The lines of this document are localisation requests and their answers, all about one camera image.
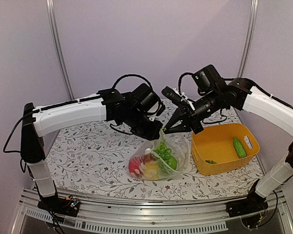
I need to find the yellow plastic basket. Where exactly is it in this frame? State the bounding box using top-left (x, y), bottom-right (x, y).
top-left (191, 123), bottom-right (260, 176)

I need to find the aluminium front rail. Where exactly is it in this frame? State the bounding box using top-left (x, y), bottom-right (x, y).
top-left (11, 187), bottom-right (293, 234)

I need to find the yellow lemon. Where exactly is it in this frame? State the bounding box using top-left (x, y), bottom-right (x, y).
top-left (142, 161), bottom-right (160, 180)

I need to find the aluminium post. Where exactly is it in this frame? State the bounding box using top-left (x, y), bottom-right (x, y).
top-left (45, 0), bottom-right (75, 100)
top-left (235, 0), bottom-right (259, 78)

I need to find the green grapes bunch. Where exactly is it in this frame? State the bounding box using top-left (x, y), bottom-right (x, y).
top-left (154, 142), bottom-right (172, 160)

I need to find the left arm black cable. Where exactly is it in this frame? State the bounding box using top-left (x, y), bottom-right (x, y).
top-left (111, 74), bottom-right (154, 90)

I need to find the floral tablecloth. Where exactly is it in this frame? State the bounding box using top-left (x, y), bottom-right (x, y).
top-left (46, 121), bottom-right (263, 200)

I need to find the right aluminium post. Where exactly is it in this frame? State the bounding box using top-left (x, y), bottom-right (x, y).
top-left (235, 0), bottom-right (259, 78)

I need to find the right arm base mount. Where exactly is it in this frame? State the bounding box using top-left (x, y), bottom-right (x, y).
top-left (226, 192), bottom-right (268, 229)

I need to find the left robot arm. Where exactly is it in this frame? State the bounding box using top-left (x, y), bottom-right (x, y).
top-left (21, 83), bottom-right (165, 212)

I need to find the left aluminium post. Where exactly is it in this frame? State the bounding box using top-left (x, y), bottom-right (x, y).
top-left (45, 0), bottom-right (75, 100)

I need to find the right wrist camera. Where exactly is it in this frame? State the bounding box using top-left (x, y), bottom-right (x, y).
top-left (161, 86), bottom-right (191, 106)

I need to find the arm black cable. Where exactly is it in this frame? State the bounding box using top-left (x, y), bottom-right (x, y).
top-left (177, 72), bottom-right (195, 96)
top-left (111, 74), bottom-right (154, 90)

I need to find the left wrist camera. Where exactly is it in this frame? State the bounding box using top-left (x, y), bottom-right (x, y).
top-left (147, 100), bottom-right (165, 121)

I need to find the green cucumber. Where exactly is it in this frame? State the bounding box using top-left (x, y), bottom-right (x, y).
top-left (233, 137), bottom-right (246, 158)

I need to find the green pear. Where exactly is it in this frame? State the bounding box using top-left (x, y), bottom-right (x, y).
top-left (165, 156), bottom-right (178, 170)

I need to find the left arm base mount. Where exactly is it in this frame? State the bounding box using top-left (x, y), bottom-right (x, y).
top-left (38, 195), bottom-right (80, 217)

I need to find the red apple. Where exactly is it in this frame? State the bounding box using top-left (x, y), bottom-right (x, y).
top-left (128, 157), bottom-right (146, 176)

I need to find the clear zip top bag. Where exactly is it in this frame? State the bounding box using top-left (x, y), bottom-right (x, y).
top-left (129, 129), bottom-right (190, 180)

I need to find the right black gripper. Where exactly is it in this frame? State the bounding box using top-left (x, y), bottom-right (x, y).
top-left (163, 89), bottom-right (222, 133)

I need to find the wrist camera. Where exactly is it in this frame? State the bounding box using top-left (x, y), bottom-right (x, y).
top-left (147, 100), bottom-right (165, 121)
top-left (161, 86), bottom-right (191, 106)

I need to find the green lettuce leaf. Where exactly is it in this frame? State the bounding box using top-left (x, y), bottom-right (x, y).
top-left (205, 160), bottom-right (217, 164)

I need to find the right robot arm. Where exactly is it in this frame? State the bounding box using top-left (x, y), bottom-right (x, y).
top-left (162, 64), bottom-right (293, 216)

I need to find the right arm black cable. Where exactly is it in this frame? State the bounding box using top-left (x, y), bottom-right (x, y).
top-left (177, 72), bottom-right (195, 96)

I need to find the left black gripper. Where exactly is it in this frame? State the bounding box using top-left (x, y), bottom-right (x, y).
top-left (125, 108), bottom-right (163, 140)

